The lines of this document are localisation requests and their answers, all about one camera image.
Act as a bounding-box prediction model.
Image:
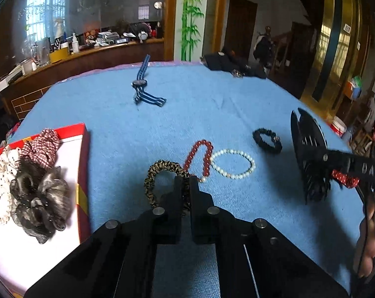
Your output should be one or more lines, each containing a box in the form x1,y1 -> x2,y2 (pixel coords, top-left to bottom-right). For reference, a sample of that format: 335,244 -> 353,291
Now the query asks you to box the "red bead bracelet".
182,140 -> 213,183

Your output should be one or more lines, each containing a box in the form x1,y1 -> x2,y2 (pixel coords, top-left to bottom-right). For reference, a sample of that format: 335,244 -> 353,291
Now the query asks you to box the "red gift box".
0,123 -> 92,295

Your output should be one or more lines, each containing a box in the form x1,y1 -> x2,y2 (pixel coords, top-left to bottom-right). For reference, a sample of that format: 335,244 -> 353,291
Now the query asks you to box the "white pearl bracelet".
210,149 -> 256,180

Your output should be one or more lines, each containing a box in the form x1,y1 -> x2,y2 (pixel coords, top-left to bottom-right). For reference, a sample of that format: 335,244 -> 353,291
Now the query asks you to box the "pearl bracelet with green bead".
0,192 -> 12,224

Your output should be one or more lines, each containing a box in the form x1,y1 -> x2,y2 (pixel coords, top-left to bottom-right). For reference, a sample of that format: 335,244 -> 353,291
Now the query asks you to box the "bamboo painted pillar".
177,0 -> 207,63

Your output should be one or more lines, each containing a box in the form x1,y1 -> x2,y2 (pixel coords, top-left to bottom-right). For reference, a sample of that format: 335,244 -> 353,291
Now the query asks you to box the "white pump bottle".
69,33 -> 80,54

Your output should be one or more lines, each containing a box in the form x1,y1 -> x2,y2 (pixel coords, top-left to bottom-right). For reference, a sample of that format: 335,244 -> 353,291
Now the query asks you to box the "blue table cloth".
8,60 -> 365,298

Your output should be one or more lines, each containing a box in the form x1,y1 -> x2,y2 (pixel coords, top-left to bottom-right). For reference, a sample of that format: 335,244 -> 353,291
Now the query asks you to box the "dark statue with jacket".
253,26 -> 276,69

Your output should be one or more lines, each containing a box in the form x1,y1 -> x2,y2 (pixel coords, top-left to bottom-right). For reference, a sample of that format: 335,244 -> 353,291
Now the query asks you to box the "red plaid scrunchie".
20,128 -> 61,170

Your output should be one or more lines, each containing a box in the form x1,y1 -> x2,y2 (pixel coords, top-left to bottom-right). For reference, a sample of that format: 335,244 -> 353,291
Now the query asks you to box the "person's right hand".
357,204 -> 375,279

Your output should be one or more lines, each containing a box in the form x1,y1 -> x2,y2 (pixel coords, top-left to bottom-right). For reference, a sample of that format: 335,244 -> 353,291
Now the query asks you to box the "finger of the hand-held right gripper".
318,149 -> 353,178

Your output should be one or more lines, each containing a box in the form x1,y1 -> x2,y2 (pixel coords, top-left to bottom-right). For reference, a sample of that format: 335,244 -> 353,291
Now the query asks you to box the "wooden door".
223,0 -> 259,63

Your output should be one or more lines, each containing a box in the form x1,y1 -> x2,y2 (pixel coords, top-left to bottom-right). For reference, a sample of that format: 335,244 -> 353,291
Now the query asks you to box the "leopard print scrunchie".
144,160 -> 191,216

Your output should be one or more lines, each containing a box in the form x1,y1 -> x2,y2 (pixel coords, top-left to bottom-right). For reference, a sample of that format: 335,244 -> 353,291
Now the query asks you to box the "black bag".
203,51 -> 267,79

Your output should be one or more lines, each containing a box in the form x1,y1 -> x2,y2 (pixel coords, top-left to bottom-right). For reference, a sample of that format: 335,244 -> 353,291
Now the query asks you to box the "curved wooden counter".
0,37 -> 165,120

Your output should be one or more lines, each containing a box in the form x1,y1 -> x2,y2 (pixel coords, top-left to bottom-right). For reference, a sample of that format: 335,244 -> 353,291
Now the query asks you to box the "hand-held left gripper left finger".
25,175 -> 190,298

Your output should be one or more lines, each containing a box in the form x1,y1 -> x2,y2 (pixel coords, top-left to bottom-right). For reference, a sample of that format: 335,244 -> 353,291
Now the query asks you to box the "white dotted scrunchie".
0,145 -> 22,190

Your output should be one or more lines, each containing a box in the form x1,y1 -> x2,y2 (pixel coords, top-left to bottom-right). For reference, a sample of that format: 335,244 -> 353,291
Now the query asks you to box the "grey organza scrunchie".
9,158 -> 72,245

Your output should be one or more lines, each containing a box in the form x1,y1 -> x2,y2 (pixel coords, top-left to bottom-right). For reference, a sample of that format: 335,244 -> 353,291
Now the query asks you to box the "red polka dot hair bow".
332,169 -> 360,188

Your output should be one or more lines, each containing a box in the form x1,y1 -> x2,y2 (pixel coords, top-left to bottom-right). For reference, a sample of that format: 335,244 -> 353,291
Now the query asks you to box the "black braided bracelet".
252,127 -> 282,154

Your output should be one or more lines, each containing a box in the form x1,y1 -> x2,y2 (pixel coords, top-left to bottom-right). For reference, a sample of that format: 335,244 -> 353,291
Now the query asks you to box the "flat white box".
0,68 -> 24,95

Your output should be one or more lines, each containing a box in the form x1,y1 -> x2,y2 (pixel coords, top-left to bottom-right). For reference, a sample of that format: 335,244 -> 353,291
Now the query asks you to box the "yellow box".
49,49 -> 70,64

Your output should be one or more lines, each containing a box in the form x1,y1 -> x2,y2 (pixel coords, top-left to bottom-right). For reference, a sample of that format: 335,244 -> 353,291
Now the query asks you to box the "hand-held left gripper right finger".
190,176 -> 349,298

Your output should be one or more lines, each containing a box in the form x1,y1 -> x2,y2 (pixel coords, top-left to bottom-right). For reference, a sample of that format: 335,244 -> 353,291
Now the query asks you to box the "blue striped strap watch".
131,54 -> 167,109

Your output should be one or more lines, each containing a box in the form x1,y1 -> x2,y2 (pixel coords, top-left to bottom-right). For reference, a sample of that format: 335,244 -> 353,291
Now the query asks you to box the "black hair claw clip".
290,107 -> 332,205

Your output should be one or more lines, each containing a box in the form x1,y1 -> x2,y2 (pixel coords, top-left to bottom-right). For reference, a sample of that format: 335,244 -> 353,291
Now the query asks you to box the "wooden stair railing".
273,30 -> 295,75

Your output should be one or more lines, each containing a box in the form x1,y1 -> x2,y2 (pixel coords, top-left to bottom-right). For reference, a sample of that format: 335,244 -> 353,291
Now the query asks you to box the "white and red bucket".
330,115 -> 349,138

